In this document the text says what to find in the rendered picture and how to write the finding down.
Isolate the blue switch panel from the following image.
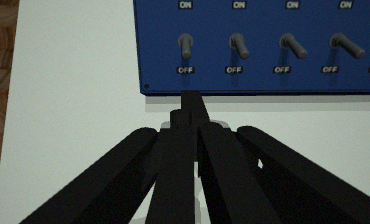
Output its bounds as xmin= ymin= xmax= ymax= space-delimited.
xmin=133 ymin=0 xmax=370 ymax=96

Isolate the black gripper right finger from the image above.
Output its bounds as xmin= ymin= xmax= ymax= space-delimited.
xmin=190 ymin=91 xmax=370 ymax=224

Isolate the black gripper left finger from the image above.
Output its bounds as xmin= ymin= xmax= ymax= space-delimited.
xmin=19 ymin=91 xmax=195 ymax=224

